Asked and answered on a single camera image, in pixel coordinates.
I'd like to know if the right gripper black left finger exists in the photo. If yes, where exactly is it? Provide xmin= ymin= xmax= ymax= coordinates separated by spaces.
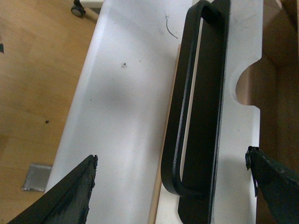
xmin=9 ymin=155 xmax=98 ymax=224

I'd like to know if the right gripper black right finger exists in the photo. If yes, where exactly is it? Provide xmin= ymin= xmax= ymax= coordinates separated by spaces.
xmin=245 ymin=146 xmax=299 ymax=224

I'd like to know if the white drawer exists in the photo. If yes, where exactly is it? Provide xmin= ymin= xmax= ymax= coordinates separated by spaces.
xmin=156 ymin=0 xmax=299 ymax=224

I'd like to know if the wooden drawer cabinet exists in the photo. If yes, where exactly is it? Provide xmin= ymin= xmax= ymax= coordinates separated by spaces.
xmin=148 ymin=44 xmax=181 ymax=224

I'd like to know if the silver floor plate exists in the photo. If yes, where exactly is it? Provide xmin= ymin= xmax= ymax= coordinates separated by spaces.
xmin=22 ymin=163 xmax=52 ymax=192

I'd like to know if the caster wheel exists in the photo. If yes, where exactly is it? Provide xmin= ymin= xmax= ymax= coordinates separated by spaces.
xmin=71 ymin=0 xmax=85 ymax=17

